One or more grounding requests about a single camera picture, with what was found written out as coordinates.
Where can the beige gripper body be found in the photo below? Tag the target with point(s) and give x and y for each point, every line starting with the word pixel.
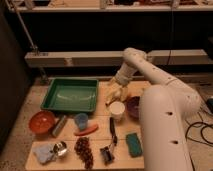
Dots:
pixel 112 85

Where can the bunch of dark grapes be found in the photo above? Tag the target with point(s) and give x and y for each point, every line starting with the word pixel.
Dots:
pixel 83 150

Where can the green plastic tray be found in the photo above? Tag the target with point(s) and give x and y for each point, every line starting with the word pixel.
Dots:
pixel 71 95

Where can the black handled spatula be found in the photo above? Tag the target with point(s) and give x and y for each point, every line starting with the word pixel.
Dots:
pixel 107 151

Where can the orange bowl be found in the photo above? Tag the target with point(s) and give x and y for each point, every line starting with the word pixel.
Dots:
pixel 41 122

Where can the metal shelf rail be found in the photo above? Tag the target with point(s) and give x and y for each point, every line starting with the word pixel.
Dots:
pixel 114 58

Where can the yellow banana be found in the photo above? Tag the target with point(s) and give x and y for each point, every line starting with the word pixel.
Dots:
pixel 110 99

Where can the orange carrot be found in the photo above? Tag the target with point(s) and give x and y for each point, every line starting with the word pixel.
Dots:
pixel 87 131

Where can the orange round fruit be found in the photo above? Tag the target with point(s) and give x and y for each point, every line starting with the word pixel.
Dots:
pixel 126 96

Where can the light blue cloth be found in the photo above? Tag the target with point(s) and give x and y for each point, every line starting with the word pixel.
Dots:
pixel 44 153

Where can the white paper cup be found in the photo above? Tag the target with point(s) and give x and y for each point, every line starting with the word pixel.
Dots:
pixel 117 110

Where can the small metal cup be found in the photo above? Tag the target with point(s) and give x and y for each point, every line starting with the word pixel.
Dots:
pixel 60 149

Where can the blue plastic cup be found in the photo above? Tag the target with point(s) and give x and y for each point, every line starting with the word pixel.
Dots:
pixel 81 120

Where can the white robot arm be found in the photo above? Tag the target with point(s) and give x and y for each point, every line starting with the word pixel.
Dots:
pixel 162 108

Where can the purple bowl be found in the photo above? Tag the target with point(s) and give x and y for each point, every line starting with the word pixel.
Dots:
pixel 132 106

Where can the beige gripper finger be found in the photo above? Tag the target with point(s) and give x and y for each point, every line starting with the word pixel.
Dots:
pixel 110 91
pixel 121 92

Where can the green sponge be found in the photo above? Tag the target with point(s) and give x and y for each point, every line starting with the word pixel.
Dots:
pixel 134 145

